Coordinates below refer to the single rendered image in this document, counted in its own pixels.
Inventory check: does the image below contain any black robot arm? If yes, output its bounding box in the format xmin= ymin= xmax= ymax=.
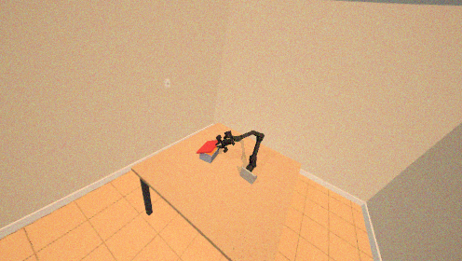
xmin=224 ymin=130 xmax=265 ymax=172

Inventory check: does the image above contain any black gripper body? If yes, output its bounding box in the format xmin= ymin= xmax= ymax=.
xmin=216 ymin=134 xmax=228 ymax=153

